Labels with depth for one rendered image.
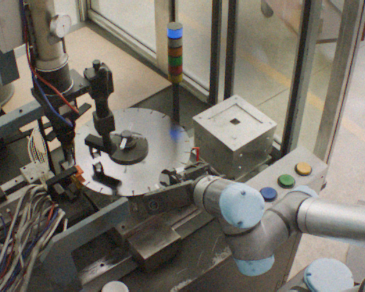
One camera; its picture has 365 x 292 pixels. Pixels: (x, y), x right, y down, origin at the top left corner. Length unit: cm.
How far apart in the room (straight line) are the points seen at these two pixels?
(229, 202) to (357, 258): 151
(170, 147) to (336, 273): 56
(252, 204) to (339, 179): 178
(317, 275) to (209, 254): 38
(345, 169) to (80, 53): 150
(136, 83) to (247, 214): 108
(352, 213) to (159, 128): 67
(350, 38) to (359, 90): 210
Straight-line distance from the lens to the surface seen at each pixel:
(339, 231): 91
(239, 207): 88
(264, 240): 95
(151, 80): 188
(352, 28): 119
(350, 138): 290
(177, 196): 103
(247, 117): 150
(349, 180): 266
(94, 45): 213
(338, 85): 128
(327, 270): 110
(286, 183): 132
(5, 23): 101
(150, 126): 139
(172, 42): 143
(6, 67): 115
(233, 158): 142
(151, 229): 131
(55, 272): 119
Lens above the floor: 188
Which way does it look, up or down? 44 degrees down
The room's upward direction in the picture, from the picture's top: straight up
